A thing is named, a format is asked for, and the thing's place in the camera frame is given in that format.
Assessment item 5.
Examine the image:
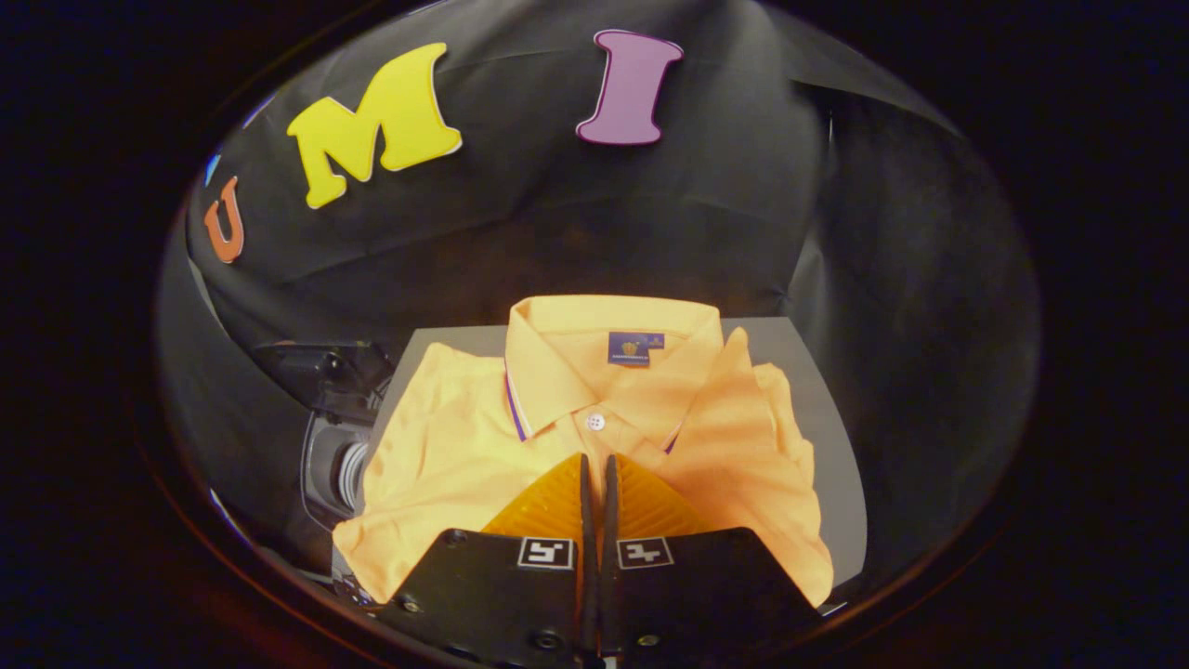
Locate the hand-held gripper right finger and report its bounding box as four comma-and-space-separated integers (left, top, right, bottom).
599, 453, 828, 665

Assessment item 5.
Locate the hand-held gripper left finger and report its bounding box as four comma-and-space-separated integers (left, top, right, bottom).
376, 453, 595, 668

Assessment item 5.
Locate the orange polo shirt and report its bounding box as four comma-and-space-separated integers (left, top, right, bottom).
332, 295, 835, 610

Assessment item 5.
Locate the dark glass washing machine lid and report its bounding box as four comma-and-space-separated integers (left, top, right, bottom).
251, 339, 396, 424

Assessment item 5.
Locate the grey cabinet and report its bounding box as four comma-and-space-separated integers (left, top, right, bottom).
372, 316, 869, 588

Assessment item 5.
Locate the black backdrop cloth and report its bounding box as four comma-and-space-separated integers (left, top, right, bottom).
153, 0, 1041, 596

